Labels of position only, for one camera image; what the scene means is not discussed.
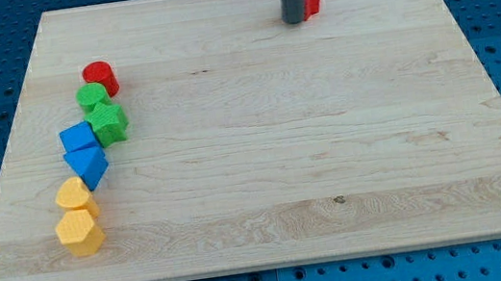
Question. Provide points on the yellow heart block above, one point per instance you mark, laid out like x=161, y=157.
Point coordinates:
x=74, y=194

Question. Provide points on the light wooden board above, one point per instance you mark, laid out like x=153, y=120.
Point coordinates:
x=373, y=128

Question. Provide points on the green star block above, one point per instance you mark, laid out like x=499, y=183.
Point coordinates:
x=108, y=123

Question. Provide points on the blue triangle block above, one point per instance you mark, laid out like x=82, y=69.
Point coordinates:
x=90, y=164

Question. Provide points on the red star block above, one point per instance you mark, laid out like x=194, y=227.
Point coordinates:
x=312, y=7

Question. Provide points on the yellow hexagon block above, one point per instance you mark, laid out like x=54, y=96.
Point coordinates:
x=79, y=232

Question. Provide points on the green cylinder block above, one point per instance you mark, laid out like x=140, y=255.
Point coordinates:
x=90, y=95

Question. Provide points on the red cylinder block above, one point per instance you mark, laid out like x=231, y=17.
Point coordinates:
x=101, y=73

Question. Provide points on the blue cube block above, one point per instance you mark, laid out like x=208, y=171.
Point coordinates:
x=78, y=137

